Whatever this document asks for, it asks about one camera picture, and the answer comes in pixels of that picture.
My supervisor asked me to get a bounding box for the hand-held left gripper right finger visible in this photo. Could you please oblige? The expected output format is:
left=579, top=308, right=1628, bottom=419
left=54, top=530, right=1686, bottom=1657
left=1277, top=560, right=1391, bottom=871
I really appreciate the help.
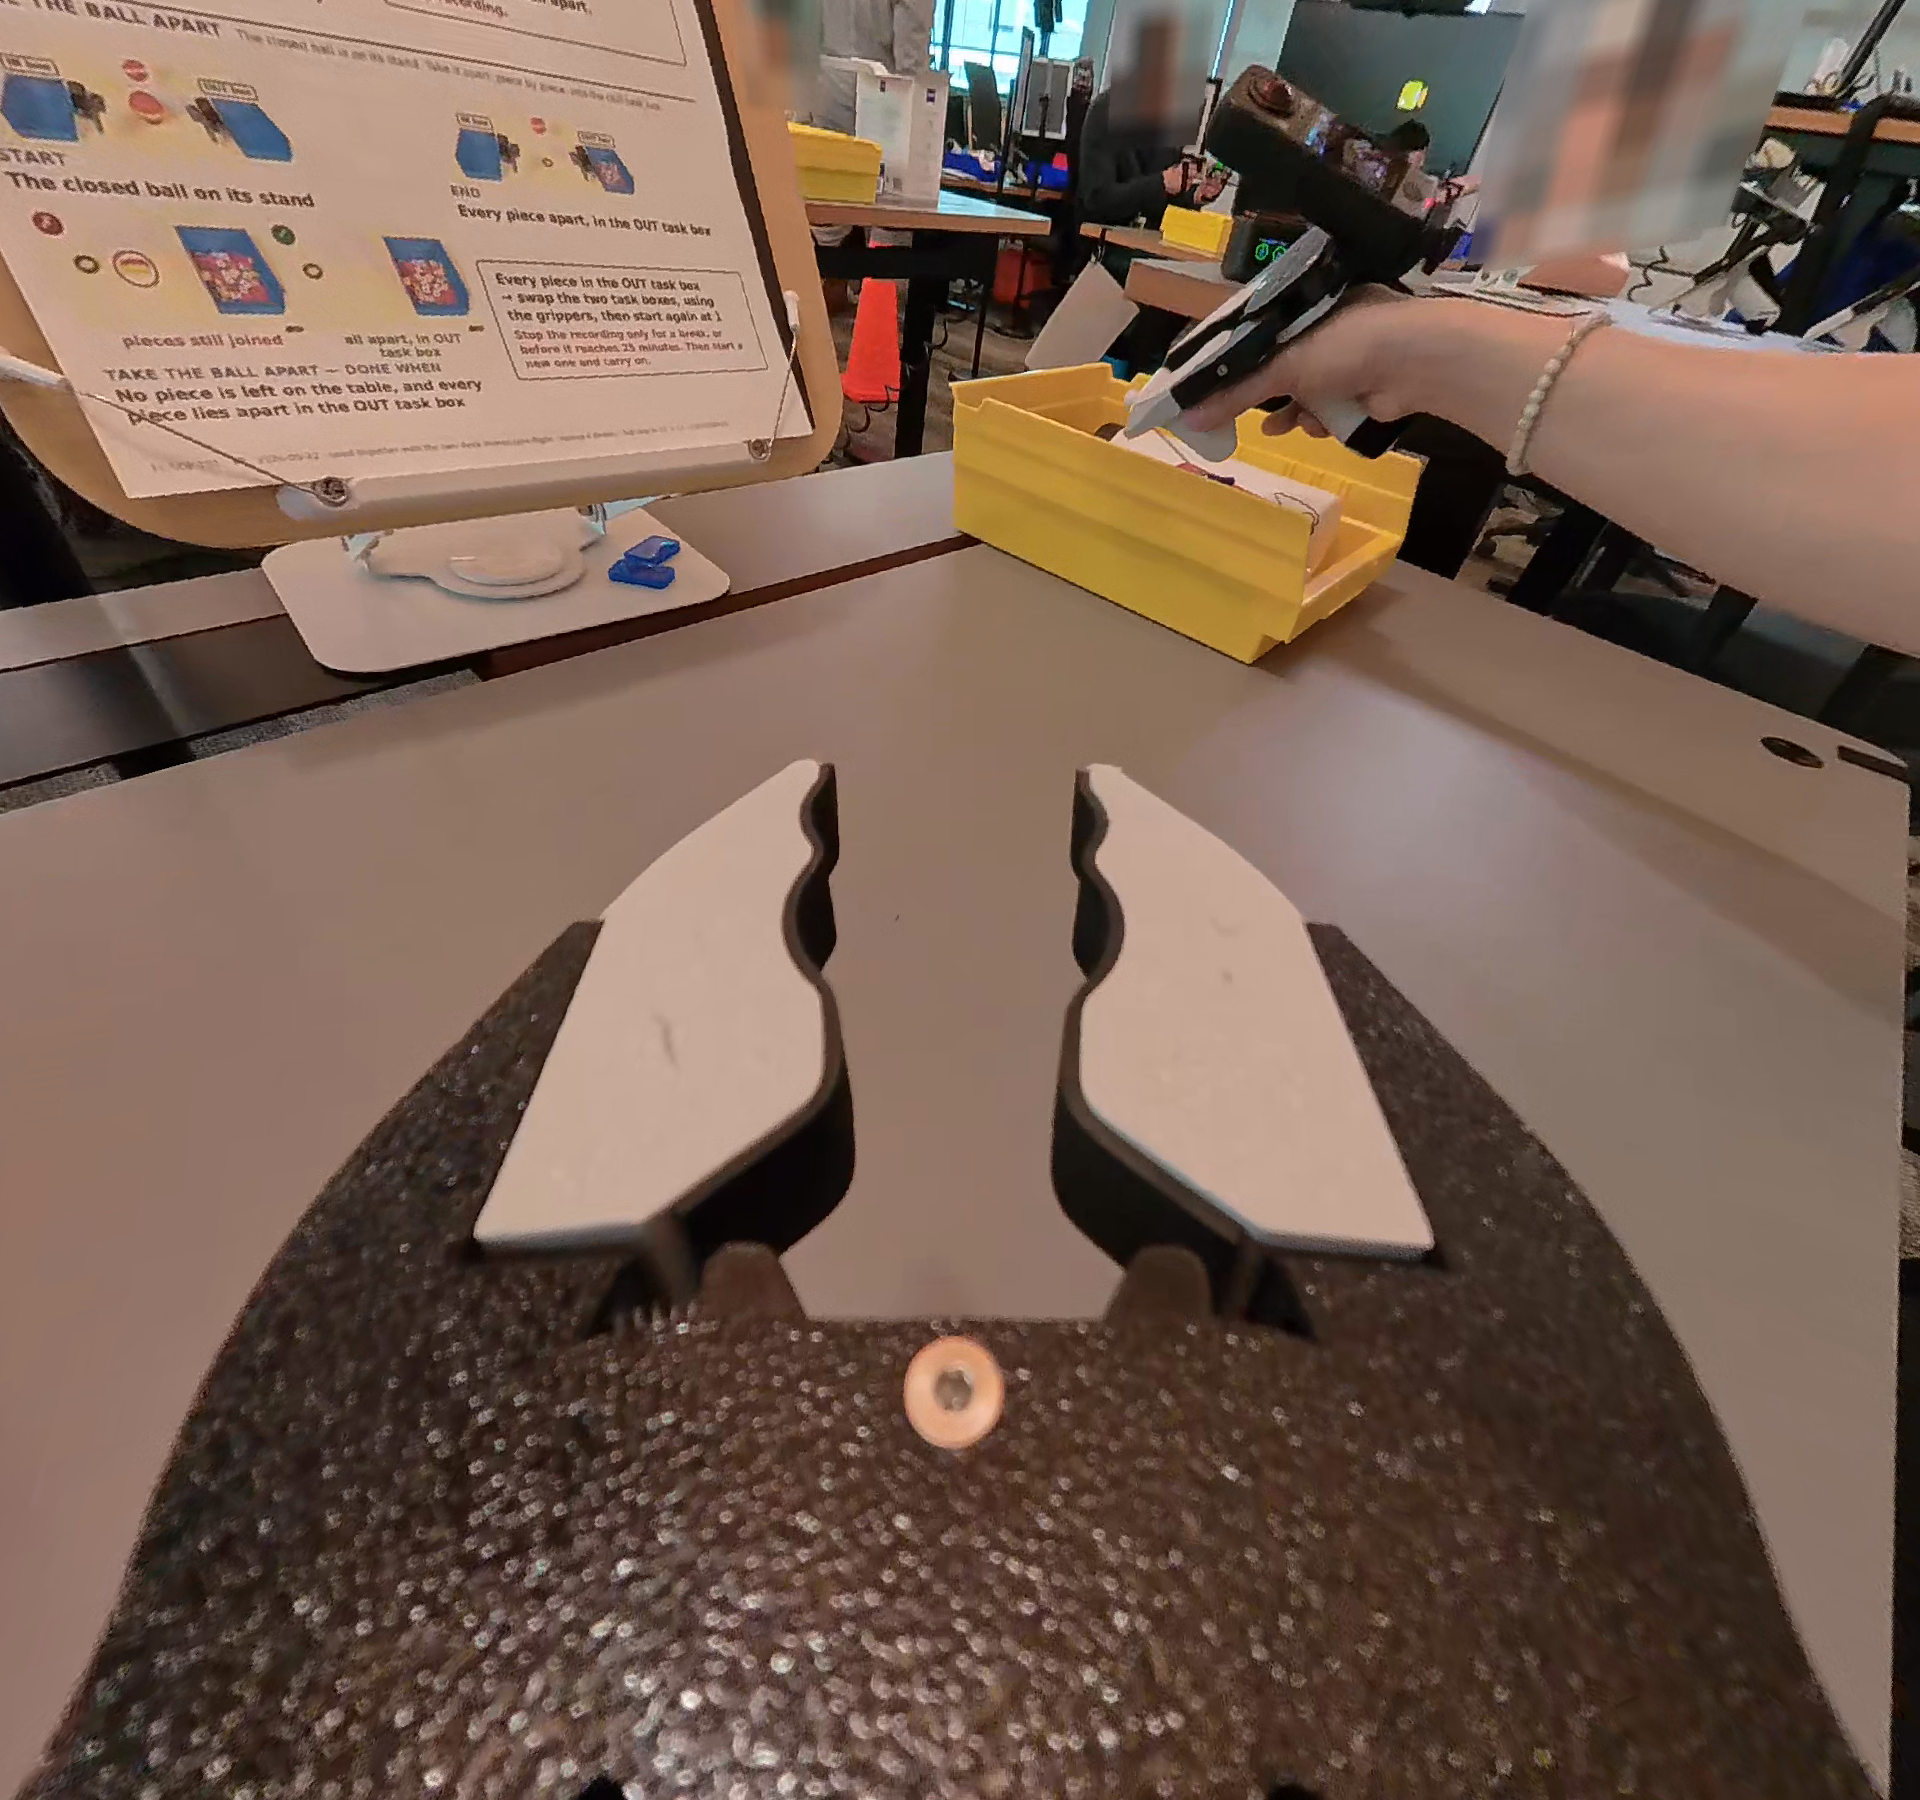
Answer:
left=1056, top=763, right=1435, bottom=1308

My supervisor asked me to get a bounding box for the white stand base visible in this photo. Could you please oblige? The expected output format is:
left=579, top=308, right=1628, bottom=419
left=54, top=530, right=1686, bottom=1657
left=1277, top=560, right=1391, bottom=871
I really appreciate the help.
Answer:
left=262, top=506, right=734, bottom=682

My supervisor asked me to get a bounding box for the black television screen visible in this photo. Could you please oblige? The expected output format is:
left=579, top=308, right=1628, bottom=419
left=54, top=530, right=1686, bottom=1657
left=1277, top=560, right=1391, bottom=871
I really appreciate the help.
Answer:
left=1277, top=0, right=1523, bottom=176

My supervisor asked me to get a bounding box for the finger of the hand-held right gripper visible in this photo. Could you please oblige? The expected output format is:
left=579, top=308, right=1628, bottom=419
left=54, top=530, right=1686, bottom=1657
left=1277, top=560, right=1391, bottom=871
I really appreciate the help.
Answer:
left=1120, top=222, right=1349, bottom=441

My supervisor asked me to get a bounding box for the person's right forearm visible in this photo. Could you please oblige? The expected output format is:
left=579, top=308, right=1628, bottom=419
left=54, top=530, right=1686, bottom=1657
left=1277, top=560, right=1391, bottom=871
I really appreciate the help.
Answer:
left=1512, top=316, right=1920, bottom=659

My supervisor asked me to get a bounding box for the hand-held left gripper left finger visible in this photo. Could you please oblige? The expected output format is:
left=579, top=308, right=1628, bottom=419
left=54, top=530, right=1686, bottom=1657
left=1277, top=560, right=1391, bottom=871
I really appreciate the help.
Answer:
left=472, top=757, right=860, bottom=1291

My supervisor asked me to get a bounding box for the person's right hand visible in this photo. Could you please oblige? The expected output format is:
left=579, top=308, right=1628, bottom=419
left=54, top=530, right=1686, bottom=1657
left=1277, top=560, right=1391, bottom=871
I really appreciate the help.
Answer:
left=1238, top=288, right=1567, bottom=459

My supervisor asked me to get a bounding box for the pearl bracelet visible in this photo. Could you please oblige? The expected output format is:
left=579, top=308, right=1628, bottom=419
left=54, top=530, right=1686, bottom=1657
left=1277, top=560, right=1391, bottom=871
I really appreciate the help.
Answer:
left=1501, top=310, right=1612, bottom=482

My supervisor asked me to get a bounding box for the instruction sheet board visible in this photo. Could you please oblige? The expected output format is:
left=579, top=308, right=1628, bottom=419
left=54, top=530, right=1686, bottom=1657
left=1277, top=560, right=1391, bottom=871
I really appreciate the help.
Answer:
left=0, top=0, right=850, bottom=553

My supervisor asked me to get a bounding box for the orange traffic cone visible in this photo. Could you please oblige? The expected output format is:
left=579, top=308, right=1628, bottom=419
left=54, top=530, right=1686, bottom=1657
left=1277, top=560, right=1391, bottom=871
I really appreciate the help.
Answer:
left=843, top=276, right=913, bottom=411

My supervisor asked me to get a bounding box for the white cylinder with black cap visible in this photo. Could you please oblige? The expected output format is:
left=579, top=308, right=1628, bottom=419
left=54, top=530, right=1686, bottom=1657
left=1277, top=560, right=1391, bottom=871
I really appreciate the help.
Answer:
left=1125, top=432, right=1349, bottom=526

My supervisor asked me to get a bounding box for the grey desk with wooden edge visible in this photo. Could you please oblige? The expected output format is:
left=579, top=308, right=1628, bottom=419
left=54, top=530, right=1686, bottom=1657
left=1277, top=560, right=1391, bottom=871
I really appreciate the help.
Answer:
left=1120, top=216, right=1562, bottom=335

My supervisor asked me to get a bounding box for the yellow plastic bin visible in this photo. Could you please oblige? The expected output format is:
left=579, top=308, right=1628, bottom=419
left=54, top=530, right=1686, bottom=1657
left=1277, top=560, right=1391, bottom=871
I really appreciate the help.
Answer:
left=947, top=357, right=1432, bottom=666
left=785, top=120, right=890, bottom=209

